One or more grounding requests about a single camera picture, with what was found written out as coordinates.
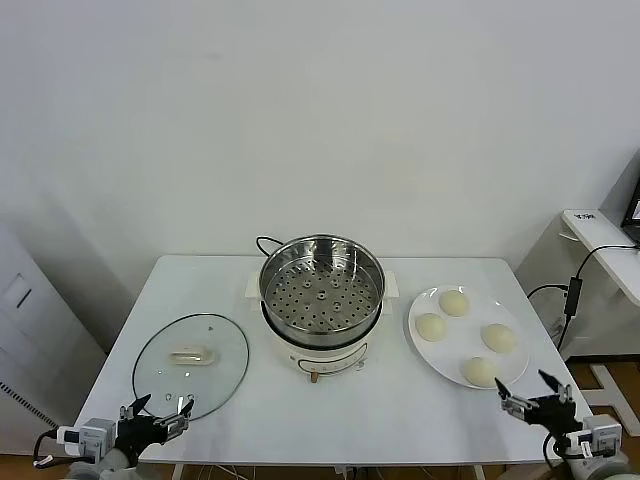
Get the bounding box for white electric cooker base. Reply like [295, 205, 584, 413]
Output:
[244, 268, 401, 385]

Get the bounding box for black cooker power cable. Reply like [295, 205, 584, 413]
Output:
[255, 235, 290, 257]

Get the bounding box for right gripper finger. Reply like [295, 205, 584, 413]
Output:
[494, 377, 532, 416]
[538, 369, 574, 404]

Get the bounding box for white metal cabinet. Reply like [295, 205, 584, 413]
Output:
[0, 219, 109, 456]

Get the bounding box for stainless steel steamer basket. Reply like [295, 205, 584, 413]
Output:
[258, 232, 387, 337]

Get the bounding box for glass lid with cream handle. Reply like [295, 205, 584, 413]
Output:
[131, 312, 251, 422]

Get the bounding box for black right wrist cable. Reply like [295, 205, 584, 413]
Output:
[543, 432, 571, 466]

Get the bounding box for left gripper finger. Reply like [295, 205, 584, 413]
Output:
[153, 395, 196, 437]
[118, 394, 152, 420]

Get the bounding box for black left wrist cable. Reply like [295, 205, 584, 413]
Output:
[32, 430, 71, 469]

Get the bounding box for black power adapter with cable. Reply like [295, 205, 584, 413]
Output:
[528, 243, 640, 354]

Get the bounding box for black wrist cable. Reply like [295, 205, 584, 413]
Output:
[543, 432, 571, 466]
[32, 430, 71, 469]

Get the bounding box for cream steamed baozi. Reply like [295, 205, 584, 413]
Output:
[415, 312, 447, 343]
[480, 323, 518, 354]
[460, 355, 500, 389]
[438, 289, 472, 318]

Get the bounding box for white round plate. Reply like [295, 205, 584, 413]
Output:
[407, 284, 531, 391]

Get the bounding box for white side desk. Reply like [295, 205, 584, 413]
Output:
[514, 208, 640, 446]

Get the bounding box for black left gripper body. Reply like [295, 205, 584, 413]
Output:
[114, 414, 169, 466]

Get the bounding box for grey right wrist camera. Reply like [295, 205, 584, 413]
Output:
[569, 413, 624, 459]

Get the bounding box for black monitor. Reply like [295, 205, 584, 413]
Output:
[621, 149, 640, 230]

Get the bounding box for thin white floor cables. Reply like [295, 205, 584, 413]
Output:
[192, 463, 261, 480]

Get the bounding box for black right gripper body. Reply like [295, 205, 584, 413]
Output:
[524, 393, 584, 444]

